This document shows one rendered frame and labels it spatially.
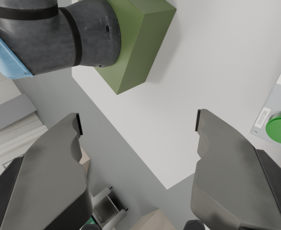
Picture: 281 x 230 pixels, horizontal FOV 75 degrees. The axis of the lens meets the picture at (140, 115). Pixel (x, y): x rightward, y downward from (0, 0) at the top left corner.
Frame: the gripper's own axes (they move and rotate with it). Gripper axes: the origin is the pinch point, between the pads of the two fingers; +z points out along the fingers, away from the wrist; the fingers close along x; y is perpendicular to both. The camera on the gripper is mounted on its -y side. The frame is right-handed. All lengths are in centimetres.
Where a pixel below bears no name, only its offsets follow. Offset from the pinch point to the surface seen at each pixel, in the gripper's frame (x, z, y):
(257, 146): 25.1, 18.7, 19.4
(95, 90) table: -19, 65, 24
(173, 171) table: 12, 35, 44
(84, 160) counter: -130, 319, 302
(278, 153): 27.5, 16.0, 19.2
